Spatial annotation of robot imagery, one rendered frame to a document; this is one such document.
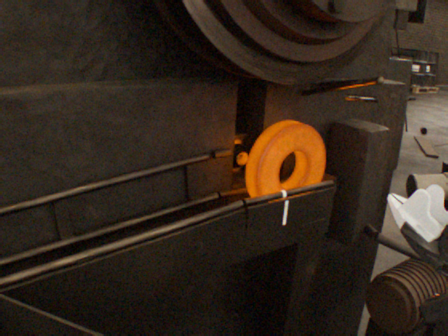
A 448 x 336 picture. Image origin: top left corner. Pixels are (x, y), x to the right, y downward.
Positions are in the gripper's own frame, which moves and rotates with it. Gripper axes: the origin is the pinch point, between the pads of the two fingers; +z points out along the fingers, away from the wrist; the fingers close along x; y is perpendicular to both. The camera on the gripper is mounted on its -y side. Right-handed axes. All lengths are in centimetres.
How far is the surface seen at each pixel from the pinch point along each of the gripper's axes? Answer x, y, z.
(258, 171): 7.6, -6.1, 18.7
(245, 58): 13.7, 10.9, 21.5
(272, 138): 5.3, -1.6, 20.4
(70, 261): 37.6, -11.4, 14.3
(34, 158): 39.1, -4.5, 26.7
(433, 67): -966, -166, 477
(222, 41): 17.5, 12.9, 22.1
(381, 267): -109, -90, 36
